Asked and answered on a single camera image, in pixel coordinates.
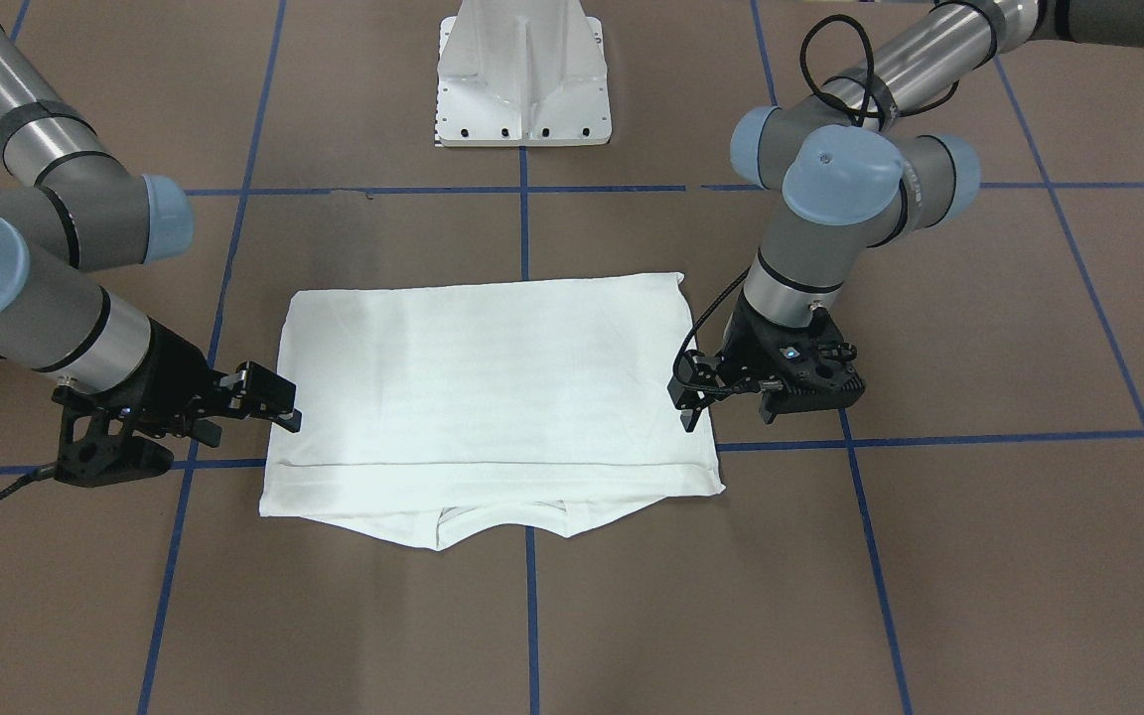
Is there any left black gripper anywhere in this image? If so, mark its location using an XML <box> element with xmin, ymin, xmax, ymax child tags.
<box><xmin>668</xmin><ymin>297</ymin><xmax>867</xmax><ymax>432</ymax></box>

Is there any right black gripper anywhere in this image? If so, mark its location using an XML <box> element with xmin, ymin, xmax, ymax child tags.
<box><xmin>51</xmin><ymin>321</ymin><xmax>303</xmax><ymax>488</ymax></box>

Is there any white long-sleeve printed shirt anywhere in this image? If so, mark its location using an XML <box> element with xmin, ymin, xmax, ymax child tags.
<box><xmin>259</xmin><ymin>273</ymin><xmax>725</xmax><ymax>551</ymax></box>

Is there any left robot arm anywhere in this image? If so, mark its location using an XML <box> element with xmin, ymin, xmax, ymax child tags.
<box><xmin>668</xmin><ymin>1</ymin><xmax>1144</xmax><ymax>432</ymax></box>

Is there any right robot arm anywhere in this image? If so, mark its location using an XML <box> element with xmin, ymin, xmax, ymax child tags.
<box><xmin>0</xmin><ymin>24</ymin><xmax>303</xmax><ymax>492</ymax></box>

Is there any white camera mast base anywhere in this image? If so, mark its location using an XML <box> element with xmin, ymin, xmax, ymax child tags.
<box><xmin>432</xmin><ymin>1</ymin><xmax>613</xmax><ymax>148</ymax></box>

